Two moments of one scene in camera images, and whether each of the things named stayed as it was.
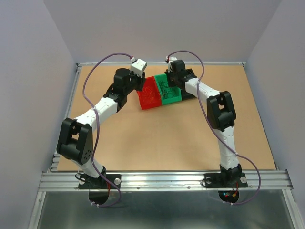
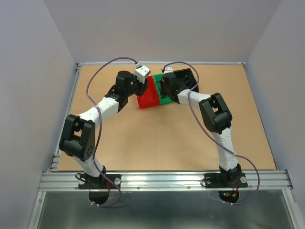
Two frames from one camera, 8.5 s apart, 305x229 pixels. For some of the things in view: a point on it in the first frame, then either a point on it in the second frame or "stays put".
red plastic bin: x=149 y=96 stays put
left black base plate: x=86 y=182 stays put
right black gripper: x=171 y=84 → x=163 y=91
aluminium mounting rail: x=273 y=180 stays put
